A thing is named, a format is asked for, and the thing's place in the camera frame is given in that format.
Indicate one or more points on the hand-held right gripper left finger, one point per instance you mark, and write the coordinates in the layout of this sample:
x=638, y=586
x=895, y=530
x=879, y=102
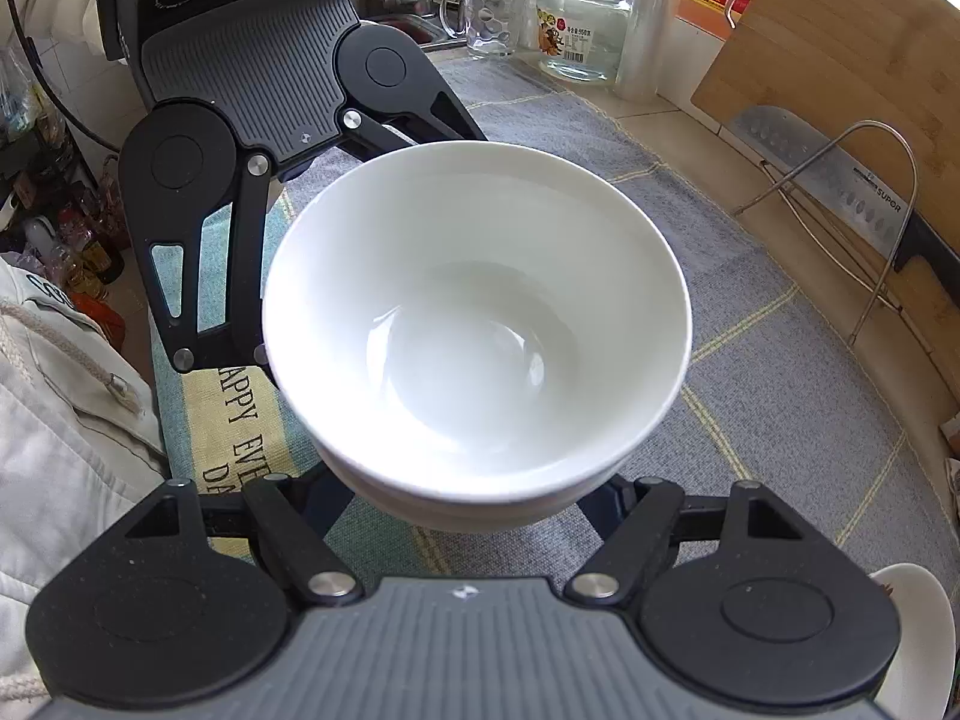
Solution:
x=300, y=532

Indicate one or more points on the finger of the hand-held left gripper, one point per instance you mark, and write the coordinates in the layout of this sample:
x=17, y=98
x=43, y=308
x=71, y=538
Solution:
x=457, y=120
x=246, y=270

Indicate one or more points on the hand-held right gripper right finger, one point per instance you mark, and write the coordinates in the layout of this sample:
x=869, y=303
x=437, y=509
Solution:
x=637, y=532

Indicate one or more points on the white ceramic bowl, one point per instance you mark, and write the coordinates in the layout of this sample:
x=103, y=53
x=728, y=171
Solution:
x=480, y=277
x=480, y=510

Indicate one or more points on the white fruit print plate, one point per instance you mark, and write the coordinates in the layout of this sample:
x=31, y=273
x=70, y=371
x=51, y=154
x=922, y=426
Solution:
x=919, y=637

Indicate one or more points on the steel kitchen sink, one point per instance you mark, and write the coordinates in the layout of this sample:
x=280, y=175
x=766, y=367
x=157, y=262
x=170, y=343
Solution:
x=420, y=30

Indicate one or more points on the clear glass mug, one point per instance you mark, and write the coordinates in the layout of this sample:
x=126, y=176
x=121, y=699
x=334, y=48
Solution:
x=491, y=22

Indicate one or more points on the teal printed towel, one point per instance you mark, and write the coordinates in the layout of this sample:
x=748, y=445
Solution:
x=225, y=420

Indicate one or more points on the green lidded glass jar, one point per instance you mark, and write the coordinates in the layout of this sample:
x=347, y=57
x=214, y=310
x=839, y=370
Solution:
x=585, y=37

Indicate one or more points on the cluster of assorted bottles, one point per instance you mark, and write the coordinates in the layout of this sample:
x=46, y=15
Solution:
x=75, y=262

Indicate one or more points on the grey woven table mat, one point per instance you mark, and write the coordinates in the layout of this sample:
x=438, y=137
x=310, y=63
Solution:
x=750, y=360

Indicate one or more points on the shiny metal pipe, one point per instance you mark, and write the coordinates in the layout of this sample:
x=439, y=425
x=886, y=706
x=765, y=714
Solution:
x=652, y=22

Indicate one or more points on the clear plastic bag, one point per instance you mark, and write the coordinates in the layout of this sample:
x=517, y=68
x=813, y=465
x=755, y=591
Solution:
x=19, y=97

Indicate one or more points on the person's off-white clothing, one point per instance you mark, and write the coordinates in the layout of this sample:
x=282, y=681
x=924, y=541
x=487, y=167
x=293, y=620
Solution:
x=60, y=502

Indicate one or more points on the wooden cutting board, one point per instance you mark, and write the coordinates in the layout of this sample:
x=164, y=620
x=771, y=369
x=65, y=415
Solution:
x=840, y=37

